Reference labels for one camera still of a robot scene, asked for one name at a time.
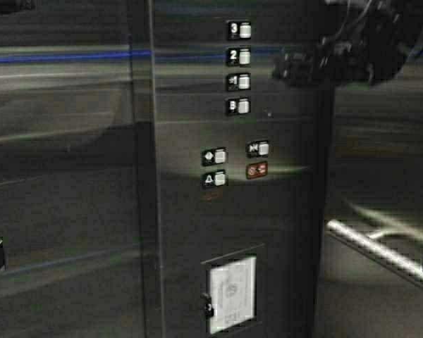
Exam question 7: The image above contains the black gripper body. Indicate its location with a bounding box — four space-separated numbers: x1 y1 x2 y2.
272 20 405 87

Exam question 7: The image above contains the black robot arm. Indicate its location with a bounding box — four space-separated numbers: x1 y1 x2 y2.
272 1 423 87

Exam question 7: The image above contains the floor 2 button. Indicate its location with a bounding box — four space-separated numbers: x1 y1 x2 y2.
226 47 251 67

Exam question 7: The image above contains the floor 1 button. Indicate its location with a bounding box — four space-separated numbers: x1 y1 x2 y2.
226 73 251 92

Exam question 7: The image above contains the floor 3 button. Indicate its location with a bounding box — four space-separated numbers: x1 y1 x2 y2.
227 20 252 40

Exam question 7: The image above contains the basement floor button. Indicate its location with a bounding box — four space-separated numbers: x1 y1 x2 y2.
226 97 251 116

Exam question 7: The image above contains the door close button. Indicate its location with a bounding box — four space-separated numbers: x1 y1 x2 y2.
246 140 270 158

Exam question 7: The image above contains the door open button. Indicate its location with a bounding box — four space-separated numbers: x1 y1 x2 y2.
201 147 227 167

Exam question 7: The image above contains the elevator handrail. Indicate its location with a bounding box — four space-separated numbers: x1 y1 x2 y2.
325 220 423 289

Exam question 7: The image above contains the alarm bell button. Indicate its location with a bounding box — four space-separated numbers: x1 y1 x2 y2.
202 170 228 189

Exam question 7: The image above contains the framed certificate panel door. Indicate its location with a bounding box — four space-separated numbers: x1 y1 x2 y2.
201 244 266 337

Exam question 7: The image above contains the red emergency stop switch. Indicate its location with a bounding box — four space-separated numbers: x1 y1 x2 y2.
245 161 268 180

